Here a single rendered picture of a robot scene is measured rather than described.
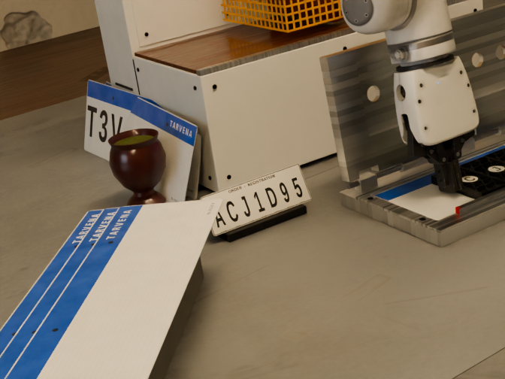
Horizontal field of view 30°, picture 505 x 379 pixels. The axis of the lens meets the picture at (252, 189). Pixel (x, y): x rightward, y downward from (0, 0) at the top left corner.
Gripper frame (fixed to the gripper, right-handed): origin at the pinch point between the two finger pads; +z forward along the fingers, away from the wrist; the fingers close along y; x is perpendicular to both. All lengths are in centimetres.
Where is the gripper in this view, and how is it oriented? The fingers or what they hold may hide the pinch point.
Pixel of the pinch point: (449, 175)
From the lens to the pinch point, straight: 126.9
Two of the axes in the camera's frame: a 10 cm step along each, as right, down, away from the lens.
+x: -4.8, -0.5, 8.7
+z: 2.4, 9.5, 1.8
